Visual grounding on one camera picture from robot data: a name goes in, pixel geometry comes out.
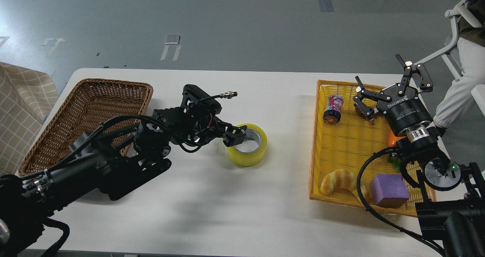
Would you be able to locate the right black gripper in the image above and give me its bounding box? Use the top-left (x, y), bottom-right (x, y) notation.
top-left (353, 54), bottom-right (433, 136)

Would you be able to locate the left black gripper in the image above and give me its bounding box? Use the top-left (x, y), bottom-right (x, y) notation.
top-left (189, 117), bottom-right (247, 147)

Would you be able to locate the yellow tape roll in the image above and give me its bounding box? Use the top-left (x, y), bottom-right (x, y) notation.
top-left (227, 123), bottom-right (268, 167)

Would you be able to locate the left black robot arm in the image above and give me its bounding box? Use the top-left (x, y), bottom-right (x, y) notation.
top-left (0, 84), bottom-right (247, 257)

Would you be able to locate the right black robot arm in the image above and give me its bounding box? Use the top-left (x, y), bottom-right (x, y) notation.
top-left (353, 55), bottom-right (485, 257)

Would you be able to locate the brown toy animal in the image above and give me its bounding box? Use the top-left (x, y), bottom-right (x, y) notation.
top-left (354, 102), bottom-right (379, 126)

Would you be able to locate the orange toy carrot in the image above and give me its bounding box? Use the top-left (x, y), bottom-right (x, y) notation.
top-left (388, 130), bottom-right (402, 147)

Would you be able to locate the seated person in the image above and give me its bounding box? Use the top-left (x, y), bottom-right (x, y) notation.
top-left (434, 0), bottom-right (485, 135)

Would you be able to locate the purple soda can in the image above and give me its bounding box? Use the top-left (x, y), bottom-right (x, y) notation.
top-left (323, 95), bottom-right (344, 125)

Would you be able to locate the yellow plastic basket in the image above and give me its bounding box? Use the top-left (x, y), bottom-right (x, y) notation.
top-left (308, 80), bottom-right (423, 218)

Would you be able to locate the white table edge right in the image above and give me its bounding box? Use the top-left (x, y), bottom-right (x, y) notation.
top-left (471, 84), bottom-right (485, 115)

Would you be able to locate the purple foam block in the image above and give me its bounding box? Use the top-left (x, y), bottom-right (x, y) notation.
top-left (371, 174), bottom-right (410, 208)

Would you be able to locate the toy croissant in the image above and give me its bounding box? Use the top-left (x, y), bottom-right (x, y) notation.
top-left (320, 169), bottom-right (361, 203)

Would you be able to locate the brown wicker basket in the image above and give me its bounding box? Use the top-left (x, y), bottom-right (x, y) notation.
top-left (19, 78), bottom-right (153, 176)

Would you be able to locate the beige checkered cloth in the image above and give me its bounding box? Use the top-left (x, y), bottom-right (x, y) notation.
top-left (0, 63), bottom-right (58, 175)

